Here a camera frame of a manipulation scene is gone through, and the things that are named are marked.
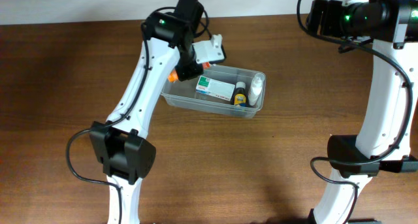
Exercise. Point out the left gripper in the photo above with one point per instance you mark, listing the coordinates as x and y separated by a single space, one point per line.
184 73

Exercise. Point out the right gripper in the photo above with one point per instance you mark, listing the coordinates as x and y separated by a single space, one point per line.
332 10

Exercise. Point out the orange tablet tube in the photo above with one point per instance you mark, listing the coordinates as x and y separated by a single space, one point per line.
173 75

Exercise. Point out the white green medicine box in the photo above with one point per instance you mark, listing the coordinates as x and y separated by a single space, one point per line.
215 88

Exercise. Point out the dark dropper bottle white cap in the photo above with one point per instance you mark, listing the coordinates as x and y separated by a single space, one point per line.
239 95

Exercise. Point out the white spray bottle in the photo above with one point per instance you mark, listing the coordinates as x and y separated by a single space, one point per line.
256 88

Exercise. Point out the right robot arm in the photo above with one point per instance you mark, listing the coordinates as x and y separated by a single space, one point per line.
386 29

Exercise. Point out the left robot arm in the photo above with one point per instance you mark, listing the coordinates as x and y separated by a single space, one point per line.
120 143

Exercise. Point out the clear plastic container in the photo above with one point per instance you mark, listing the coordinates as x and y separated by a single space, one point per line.
184 95

